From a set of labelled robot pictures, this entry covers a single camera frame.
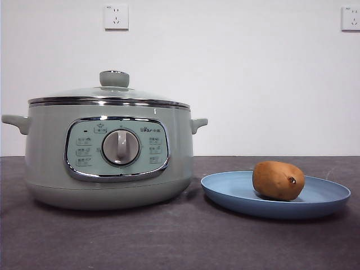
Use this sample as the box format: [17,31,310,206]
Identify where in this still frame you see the glass lid with green knob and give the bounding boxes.
[28,70,191,110]

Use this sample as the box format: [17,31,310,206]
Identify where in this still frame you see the white wall socket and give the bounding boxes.
[104,4,130,31]
[341,6,360,32]

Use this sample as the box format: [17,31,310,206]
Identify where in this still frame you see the blue round plate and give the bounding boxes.
[200,170,352,221]

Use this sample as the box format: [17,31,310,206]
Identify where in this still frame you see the brown potato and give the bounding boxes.
[252,160,306,202]

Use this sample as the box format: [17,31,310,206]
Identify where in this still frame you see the pale green electric steamer pot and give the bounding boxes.
[1,104,209,210]

